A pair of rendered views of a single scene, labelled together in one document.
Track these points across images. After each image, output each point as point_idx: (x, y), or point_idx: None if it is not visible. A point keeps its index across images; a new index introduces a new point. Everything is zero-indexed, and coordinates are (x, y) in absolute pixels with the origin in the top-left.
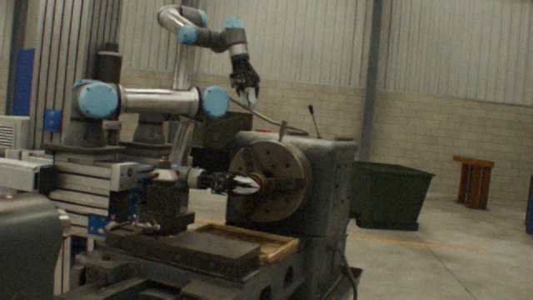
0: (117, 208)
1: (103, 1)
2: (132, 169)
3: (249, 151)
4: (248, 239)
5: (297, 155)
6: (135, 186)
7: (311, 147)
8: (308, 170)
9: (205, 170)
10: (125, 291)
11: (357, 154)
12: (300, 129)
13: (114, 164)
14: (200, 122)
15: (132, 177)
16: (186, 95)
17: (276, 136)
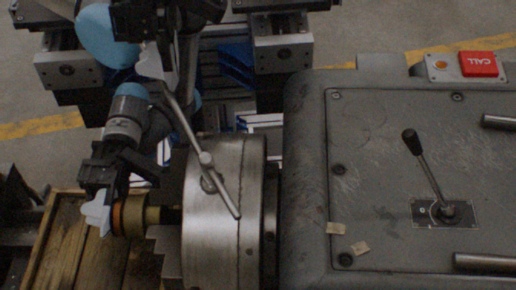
0: (77, 100)
1: None
2: (70, 67)
3: (170, 155)
4: (134, 271)
5: (200, 240)
6: (93, 85)
7: (284, 242)
8: (227, 278)
9: (111, 136)
10: None
11: None
12: (223, 199)
13: (35, 55)
14: (178, 34)
15: (80, 76)
16: (67, 1)
17: (308, 143)
